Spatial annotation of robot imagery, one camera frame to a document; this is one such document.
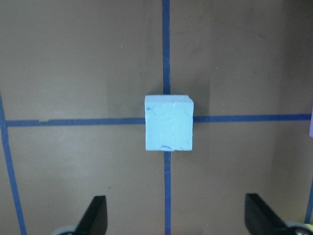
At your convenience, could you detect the light blue foam block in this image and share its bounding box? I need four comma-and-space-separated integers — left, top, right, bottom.
144, 94, 194, 152

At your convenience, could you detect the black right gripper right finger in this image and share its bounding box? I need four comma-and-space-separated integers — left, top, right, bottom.
245, 193, 296, 235

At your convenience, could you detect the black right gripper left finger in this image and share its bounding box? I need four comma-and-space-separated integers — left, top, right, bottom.
73, 195, 108, 235

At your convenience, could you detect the purple foam block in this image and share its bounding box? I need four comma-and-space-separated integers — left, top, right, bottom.
309, 108, 313, 138

